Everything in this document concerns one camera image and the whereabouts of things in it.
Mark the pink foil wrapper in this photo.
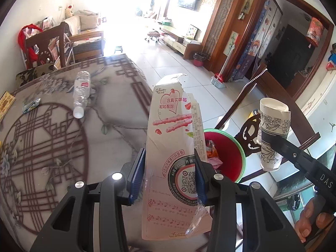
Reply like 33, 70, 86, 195
209, 156, 223, 170

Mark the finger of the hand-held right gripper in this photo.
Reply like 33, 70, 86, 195
270, 136, 319, 181

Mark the red hanging lantern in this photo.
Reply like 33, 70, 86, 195
307, 17, 324, 48

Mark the pink snack box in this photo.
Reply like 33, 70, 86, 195
142, 73, 213, 242

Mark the wall television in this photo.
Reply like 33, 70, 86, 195
178, 0, 198, 10

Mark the red wastebasket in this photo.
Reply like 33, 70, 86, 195
192, 52, 209, 67

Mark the round wheeled stool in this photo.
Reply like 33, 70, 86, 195
145, 31, 160, 43

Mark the wooden sofa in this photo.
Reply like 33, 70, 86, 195
60, 10, 105, 58

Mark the clear plastic water bottle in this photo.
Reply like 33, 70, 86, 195
73, 71, 91, 118

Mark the small wall scroll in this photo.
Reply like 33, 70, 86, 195
223, 31, 239, 56

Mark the beige pillow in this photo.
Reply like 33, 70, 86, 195
79, 14, 100, 30

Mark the red bag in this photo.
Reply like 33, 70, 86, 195
18, 24, 40, 69

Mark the dark wooden door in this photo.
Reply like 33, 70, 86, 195
268, 24, 313, 84

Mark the floral chair cushion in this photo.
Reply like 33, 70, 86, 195
16, 63, 54, 87

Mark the person's right hand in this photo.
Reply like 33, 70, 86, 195
294, 198, 332, 243

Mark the long wall scroll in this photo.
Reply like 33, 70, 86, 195
238, 0, 258, 20

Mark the carved wooden chair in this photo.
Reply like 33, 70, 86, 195
215, 67, 321, 184

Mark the broom with dustpan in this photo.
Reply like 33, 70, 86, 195
211, 46, 234, 88

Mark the small green packet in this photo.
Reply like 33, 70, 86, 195
22, 98, 42, 113

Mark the colourful framed picture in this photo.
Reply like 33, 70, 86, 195
185, 24, 199, 40

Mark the television cabinet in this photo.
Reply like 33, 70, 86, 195
157, 25, 202, 59

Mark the floral paper cup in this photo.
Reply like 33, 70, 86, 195
259, 98, 291, 172

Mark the orange snack bag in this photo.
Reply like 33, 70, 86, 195
206, 140, 218, 159

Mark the blue printed door curtain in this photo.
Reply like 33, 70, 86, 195
231, 0, 282, 80

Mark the red bin with green rim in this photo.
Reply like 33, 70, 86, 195
203, 129, 247, 184

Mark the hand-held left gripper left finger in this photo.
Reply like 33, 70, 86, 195
29, 148, 146, 252

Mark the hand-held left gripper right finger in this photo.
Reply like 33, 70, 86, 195
194, 150, 306, 252

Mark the plain wooden chair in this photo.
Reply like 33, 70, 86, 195
25, 22, 72, 70

